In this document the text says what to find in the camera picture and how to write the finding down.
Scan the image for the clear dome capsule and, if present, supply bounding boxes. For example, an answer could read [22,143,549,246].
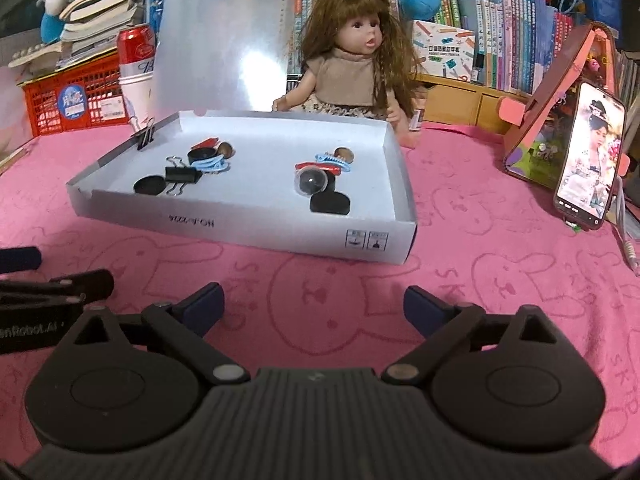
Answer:
[295,164,330,197]

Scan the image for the black hollow cap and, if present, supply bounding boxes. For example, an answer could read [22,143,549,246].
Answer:
[132,176,167,196]

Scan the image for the small bottle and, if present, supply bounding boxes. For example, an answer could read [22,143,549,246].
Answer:
[410,95,428,133]

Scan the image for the white plastic sheet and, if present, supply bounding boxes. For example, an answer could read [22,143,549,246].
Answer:
[0,67,36,151]

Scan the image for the white charging cable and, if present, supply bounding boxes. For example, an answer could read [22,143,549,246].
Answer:
[612,180,640,277]

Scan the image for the open notebook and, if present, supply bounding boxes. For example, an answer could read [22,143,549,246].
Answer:
[0,145,31,171]

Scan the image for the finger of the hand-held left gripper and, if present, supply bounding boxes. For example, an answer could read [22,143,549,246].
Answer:
[0,268,115,312]
[0,246,43,275]

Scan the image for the red drink can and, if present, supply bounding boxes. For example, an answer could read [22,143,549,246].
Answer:
[117,23,157,76]

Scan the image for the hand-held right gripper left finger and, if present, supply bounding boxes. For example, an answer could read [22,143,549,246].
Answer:
[56,282,251,386]

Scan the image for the blue white cat plush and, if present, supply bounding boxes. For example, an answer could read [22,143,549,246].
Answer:
[39,0,76,43]

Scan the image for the blue toothed hair clip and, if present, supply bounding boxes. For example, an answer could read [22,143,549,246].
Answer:
[189,156,232,173]
[314,151,353,172]

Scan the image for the black round puck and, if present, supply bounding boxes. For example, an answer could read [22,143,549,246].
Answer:
[309,191,351,216]

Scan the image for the messy stack of books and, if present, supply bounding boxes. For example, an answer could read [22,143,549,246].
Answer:
[10,0,151,68]

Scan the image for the row of blue spine books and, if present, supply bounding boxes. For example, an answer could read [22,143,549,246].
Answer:
[457,0,573,93]

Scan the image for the row of thin comic books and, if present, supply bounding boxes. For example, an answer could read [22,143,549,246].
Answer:
[145,0,341,76]

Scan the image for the black binder clip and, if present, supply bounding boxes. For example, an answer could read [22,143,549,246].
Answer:
[164,156,203,196]
[131,116,157,152]

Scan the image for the brown haired doll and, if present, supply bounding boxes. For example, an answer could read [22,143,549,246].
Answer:
[271,0,426,148]

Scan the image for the pink rabbit print towel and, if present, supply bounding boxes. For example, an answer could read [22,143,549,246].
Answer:
[0,122,640,461]

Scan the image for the translucent clipboard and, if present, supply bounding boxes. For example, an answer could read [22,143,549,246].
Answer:
[150,0,296,121]

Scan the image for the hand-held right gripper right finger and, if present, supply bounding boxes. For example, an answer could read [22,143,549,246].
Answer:
[382,285,578,386]

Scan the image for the row of leaning books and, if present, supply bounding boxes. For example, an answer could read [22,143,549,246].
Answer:
[615,45,640,106]

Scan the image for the white paper cup stack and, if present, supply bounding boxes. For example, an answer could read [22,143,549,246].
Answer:
[120,71,156,131]

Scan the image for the wooden drawer unit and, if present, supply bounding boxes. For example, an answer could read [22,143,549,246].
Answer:
[417,75,531,131]

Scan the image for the smartphone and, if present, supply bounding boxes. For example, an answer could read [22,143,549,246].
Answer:
[552,81,627,232]

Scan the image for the pink cardboard phone stand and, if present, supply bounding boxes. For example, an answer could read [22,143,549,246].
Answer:
[500,22,631,181]

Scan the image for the white label printer box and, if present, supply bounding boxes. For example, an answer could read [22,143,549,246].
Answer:
[412,20,476,83]

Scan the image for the red plastic basket with label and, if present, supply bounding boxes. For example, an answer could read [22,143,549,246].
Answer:
[22,52,133,137]

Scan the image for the white cardboard box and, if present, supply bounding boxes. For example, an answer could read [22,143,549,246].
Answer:
[66,108,418,266]

